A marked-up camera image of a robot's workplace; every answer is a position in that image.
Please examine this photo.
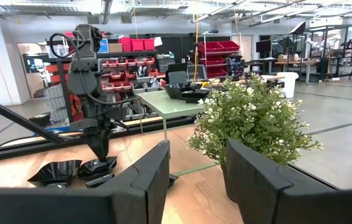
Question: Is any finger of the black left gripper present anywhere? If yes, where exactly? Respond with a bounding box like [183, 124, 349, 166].
[83, 129, 101, 163]
[99, 129, 115, 163]

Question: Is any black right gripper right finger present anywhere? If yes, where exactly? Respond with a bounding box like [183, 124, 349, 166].
[225, 138, 352, 224]

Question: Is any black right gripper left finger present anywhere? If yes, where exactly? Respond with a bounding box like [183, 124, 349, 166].
[0, 139, 171, 224]

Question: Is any black deep square mini plate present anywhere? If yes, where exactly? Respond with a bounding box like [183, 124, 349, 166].
[75, 156, 118, 181]

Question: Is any black small square mini plate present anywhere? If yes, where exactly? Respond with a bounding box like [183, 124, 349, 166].
[168, 173, 179, 189]
[180, 88, 213, 98]

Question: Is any black leaf-shaped mini plate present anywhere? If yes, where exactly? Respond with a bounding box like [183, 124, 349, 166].
[84, 172, 117, 189]

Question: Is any black wavy square mini plate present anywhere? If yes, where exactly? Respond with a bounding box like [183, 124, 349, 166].
[27, 159, 83, 189]

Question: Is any blue sign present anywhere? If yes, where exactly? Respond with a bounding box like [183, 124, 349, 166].
[98, 39, 110, 54]

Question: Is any brown cardboard box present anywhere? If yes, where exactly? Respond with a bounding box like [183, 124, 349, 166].
[108, 42, 123, 53]

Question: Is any red plastic storage bin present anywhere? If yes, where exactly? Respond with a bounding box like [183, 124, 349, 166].
[118, 37, 132, 52]
[143, 38, 156, 52]
[131, 39, 145, 52]

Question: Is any mint green perforated side table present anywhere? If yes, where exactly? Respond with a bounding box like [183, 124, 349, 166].
[136, 89, 206, 142]

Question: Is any green potted plant black pot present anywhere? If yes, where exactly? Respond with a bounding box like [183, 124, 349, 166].
[186, 73, 325, 203]

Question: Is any white trash can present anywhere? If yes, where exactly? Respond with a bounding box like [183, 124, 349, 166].
[276, 72, 300, 99]

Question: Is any wooden top workbench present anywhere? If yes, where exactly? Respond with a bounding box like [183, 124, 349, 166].
[274, 58, 321, 85]

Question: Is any black computer monitor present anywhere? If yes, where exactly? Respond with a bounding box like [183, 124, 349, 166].
[255, 39, 272, 60]

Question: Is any black studio softbox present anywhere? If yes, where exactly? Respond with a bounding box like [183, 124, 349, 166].
[288, 21, 307, 35]

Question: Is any black left wrist camera cable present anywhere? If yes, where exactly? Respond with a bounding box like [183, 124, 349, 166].
[48, 32, 141, 105]

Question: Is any thin yellow hanging cable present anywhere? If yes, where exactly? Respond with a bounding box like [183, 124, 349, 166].
[193, 0, 200, 82]

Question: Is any wire rack with red bins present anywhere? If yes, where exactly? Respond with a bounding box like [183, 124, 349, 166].
[199, 32, 242, 80]

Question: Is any black metal frame cell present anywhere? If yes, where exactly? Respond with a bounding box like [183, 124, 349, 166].
[303, 24, 352, 78]

